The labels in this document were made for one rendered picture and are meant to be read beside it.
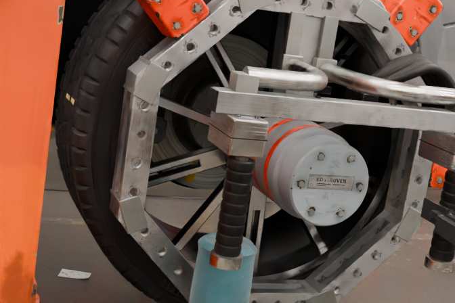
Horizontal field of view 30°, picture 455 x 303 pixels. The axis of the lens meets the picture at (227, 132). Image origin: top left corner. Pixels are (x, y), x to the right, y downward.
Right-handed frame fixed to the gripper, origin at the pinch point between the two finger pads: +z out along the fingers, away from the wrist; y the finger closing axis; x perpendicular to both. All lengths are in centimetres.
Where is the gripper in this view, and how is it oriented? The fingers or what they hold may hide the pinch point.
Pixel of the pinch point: (449, 214)
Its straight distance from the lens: 129.1
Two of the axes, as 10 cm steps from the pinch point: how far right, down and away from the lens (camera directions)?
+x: 1.5, -9.7, -1.9
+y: 9.3, 0.7, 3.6
